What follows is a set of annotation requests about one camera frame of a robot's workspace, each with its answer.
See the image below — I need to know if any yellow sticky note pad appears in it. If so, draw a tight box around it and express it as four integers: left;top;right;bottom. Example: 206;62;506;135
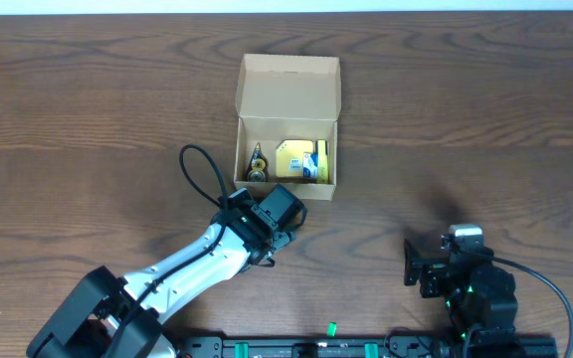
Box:
276;139;314;178

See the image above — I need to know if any black aluminium mounting rail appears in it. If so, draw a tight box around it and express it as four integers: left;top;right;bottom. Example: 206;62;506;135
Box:
177;333;558;358

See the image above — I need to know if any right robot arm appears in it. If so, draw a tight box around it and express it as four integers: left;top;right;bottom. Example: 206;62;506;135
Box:
404;235;518;346

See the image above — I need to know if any blue white staples box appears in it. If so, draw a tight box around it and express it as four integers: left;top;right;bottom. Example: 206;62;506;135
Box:
302;152;318;180

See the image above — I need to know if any small green clip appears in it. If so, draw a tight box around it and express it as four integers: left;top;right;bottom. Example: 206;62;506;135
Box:
326;322;337;338

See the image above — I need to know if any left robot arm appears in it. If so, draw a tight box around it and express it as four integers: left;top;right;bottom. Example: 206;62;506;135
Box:
26;185;306;357

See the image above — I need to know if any right black cable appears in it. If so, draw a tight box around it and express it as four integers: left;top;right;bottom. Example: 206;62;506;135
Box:
440;238;573;358

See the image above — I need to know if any open brown cardboard box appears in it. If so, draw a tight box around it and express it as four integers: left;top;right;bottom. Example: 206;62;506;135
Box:
233;54;341;201

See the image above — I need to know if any yellow highlighter pen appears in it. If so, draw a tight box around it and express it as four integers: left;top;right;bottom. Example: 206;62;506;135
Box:
316;139;329;184

